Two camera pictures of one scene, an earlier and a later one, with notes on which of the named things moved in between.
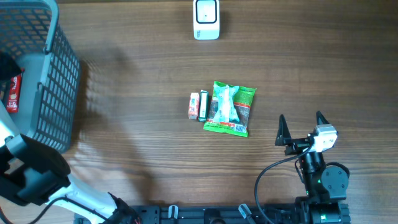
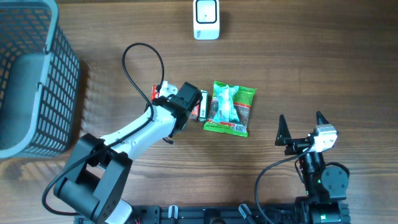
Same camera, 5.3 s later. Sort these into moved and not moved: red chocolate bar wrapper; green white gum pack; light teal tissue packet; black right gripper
Moved: red chocolate bar wrapper
Not moved: green white gum pack; black right gripper; light teal tissue packet
